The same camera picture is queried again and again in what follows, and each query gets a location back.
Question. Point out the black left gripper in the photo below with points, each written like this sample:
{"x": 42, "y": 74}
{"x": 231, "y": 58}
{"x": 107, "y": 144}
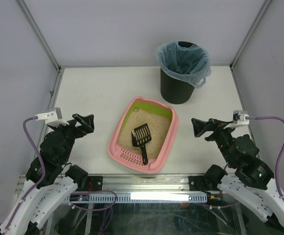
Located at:
{"x": 73, "y": 126}

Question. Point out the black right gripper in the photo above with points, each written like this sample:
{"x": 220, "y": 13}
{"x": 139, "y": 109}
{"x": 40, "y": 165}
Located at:
{"x": 215, "y": 126}

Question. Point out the black litter scoop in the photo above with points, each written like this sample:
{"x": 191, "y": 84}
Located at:
{"x": 140, "y": 137}

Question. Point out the pink litter box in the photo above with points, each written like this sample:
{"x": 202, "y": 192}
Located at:
{"x": 132, "y": 160}

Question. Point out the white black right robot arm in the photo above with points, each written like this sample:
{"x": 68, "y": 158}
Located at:
{"x": 254, "y": 184}

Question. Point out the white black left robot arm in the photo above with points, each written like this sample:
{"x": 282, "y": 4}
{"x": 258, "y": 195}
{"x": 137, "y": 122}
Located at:
{"x": 33, "y": 207}

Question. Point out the black ribbed trash bin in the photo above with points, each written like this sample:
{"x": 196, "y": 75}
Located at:
{"x": 172, "y": 90}

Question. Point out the blue plastic bin liner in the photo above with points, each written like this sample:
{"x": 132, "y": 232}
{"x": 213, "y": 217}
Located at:
{"x": 187, "y": 64}

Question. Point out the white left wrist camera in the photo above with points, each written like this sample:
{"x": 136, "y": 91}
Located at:
{"x": 52, "y": 117}

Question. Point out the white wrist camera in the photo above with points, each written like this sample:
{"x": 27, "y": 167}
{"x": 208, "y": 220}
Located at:
{"x": 240, "y": 119}
{"x": 52, "y": 117}

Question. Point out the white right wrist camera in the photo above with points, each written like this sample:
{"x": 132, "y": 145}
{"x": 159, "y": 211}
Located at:
{"x": 240, "y": 119}

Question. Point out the aluminium mounting rail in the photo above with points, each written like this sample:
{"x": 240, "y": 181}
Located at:
{"x": 127, "y": 183}

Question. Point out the white slotted cable duct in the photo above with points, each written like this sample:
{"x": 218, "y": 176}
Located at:
{"x": 139, "y": 197}

